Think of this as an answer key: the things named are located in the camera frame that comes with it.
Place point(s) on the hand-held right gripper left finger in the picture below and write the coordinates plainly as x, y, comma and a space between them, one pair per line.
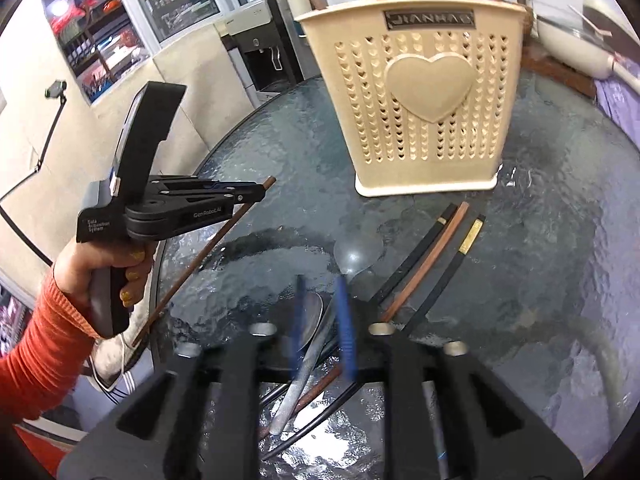
301, 315

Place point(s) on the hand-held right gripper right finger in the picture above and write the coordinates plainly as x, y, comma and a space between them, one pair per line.
346, 325

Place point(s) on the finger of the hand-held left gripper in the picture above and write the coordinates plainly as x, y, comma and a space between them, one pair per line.
200, 183
235, 198

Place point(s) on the black chopstick with gold band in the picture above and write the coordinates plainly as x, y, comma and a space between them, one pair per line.
450, 265
420, 247

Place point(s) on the beige perforated utensil holder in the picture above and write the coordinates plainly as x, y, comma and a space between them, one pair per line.
400, 125

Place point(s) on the person's left hand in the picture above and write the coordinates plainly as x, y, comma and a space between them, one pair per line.
75, 272

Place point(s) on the sliding window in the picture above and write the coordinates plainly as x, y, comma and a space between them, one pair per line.
100, 35

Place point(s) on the grey water dispenser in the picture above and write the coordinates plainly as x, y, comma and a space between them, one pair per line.
255, 50

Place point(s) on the white shoe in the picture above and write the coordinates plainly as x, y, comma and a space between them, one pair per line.
117, 360

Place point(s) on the wooden counter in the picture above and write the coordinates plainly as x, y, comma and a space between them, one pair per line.
555, 77

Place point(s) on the purple floral cloth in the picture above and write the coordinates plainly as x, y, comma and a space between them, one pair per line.
622, 110

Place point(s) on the camera on black stand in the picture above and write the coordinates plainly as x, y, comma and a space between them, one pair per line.
56, 88

